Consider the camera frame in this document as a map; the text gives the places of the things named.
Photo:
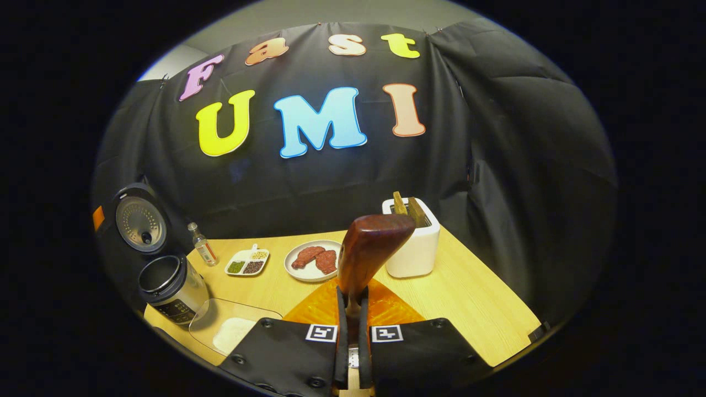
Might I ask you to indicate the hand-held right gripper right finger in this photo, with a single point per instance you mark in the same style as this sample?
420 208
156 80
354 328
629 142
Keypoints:
364 347

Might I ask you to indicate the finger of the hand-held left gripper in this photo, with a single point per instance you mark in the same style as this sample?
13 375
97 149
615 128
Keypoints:
98 218

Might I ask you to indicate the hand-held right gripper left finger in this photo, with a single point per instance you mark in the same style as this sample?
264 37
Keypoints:
342 347

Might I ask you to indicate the brown wooden spoon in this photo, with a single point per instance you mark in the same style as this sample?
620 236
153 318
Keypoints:
369 248

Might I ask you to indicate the grey rice cooker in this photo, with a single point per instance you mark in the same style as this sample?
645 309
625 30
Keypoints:
171 286

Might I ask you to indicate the white rice heap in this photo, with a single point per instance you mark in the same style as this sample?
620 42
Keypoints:
234 333

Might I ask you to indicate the white round plate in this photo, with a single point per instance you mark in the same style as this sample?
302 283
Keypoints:
306 274

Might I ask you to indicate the red meat piece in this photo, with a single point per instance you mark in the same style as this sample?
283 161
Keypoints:
306 256
328 262

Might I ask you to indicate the white toaster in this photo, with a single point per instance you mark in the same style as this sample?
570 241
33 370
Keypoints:
413 253

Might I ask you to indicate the small clear glass bottle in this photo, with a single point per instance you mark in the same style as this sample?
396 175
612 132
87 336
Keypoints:
204 248

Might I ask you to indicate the white divided grain dish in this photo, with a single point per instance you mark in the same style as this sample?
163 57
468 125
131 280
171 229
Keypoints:
246 263

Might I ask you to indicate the brown toast slice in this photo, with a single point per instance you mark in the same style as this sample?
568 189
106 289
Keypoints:
417 212
399 204

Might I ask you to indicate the black table edge clip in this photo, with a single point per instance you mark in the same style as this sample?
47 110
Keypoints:
539 332

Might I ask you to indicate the black backdrop cloth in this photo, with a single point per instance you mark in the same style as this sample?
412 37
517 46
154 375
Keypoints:
496 165

